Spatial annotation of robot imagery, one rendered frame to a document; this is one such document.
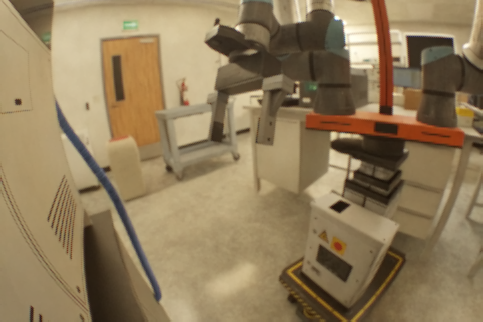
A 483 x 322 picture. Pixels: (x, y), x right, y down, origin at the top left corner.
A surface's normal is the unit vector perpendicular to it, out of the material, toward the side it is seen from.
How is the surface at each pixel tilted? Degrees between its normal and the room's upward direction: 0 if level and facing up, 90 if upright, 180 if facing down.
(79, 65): 90
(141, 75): 90
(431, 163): 90
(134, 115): 90
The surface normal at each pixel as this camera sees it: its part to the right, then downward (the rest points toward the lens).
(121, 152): 0.62, 0.07
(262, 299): -0.07, -0.96
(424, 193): -0.77, 0.23
